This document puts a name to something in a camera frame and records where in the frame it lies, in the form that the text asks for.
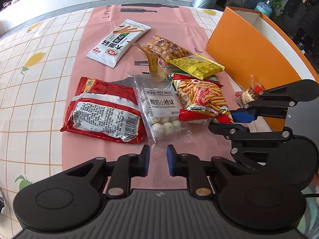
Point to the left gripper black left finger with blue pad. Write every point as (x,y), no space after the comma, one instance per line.
(124,169)

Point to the orange cardboard box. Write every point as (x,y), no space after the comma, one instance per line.
(252,47)

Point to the checkered lemon tablecloth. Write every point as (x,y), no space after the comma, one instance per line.
(40,68)

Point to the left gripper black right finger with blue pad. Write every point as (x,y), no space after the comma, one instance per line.
(190,167)

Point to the clear peanut snack bag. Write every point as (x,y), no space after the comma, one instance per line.
(165,50)

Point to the blue water jug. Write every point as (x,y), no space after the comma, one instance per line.
(264,7)

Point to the yellow snack packet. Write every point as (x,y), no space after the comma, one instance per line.
(197,66)

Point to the pink paper table runner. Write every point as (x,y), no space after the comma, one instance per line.
(186,27)

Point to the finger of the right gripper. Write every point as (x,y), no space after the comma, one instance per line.
(239,133)
(281,102)

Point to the red fries snack bag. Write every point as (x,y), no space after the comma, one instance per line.
(201,100)

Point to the clear yogurt hawthorn ball bag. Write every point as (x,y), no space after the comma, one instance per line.
(159,105)

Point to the red silver snack bag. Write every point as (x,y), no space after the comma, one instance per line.
(104,110)

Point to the small clear red candy pack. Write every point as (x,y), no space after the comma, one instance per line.
(249,93)

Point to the white spicy strip snack pack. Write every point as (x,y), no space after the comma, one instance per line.
(111,49)

